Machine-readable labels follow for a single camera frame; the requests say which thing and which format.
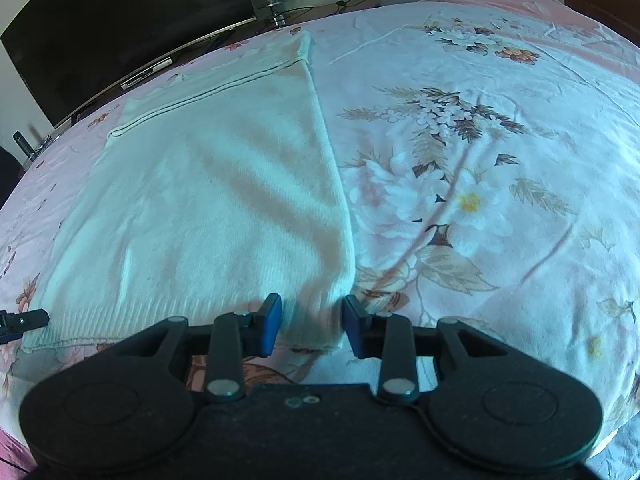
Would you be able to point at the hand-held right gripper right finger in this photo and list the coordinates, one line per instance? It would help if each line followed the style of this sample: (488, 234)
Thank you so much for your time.
(353, 329)

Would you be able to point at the wooden television stand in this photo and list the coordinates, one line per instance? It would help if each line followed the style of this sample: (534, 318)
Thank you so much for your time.
(239, 35)

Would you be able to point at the silver set-top box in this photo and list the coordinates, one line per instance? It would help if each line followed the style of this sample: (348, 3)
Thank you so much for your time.
(146, 74)

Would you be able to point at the white knit sweater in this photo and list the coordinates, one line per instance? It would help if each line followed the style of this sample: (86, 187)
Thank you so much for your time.
(200, 200)

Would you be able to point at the pink bed cover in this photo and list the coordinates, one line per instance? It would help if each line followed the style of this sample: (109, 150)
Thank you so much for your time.
(550, 10)

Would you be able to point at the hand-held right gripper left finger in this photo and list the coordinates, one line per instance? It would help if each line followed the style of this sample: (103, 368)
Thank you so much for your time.
(270, 324)

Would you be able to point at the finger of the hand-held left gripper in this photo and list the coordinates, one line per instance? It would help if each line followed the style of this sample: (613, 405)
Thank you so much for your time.
(25, 321)

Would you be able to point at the large black television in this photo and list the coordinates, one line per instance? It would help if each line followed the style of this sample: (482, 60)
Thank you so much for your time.
(110, 25)

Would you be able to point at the floral bed sheet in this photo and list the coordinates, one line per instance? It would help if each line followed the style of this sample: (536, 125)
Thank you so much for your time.
(500, 185)

